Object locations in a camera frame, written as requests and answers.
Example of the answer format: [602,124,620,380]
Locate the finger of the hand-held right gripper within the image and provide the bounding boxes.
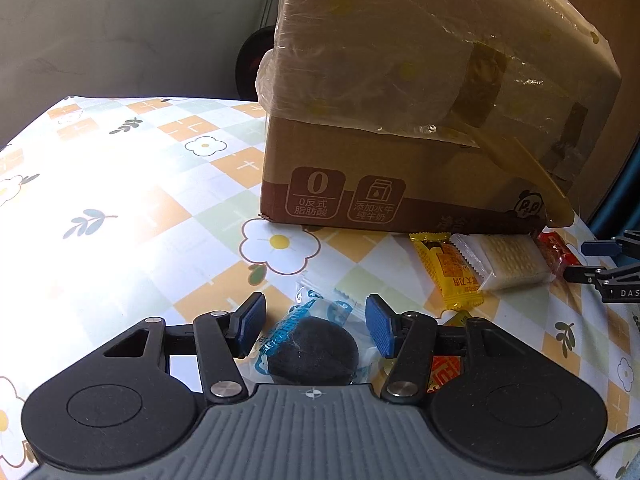
[582,230,640,260]
[564,262,640,304]

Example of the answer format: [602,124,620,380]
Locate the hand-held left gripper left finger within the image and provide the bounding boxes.
[102,291,267,404]

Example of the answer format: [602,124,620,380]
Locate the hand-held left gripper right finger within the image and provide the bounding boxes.
[365,293,533,404]

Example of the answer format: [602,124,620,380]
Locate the red snack packet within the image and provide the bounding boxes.
[537,230,581,281]

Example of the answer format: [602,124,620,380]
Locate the black round cookie packet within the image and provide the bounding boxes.
[252,270,396,386]

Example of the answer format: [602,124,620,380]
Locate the white cracker packet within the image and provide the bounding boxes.
[450,233,551,293]

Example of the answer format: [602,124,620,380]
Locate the cardboard box with plastic liner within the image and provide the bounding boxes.
[255,0,623,237]

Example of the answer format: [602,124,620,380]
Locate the orange snack packet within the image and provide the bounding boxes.
[427,309,473,392]

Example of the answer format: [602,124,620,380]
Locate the yellow snack packet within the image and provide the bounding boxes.
[409,231,486,312]

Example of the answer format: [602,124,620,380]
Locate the floral checked tablecloth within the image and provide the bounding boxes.
[0,94,640,480]

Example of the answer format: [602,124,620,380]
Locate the black exercise bike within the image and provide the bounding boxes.
[235,27,278,101]

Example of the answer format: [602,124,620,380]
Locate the black cable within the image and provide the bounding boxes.
[591,426,640,467]

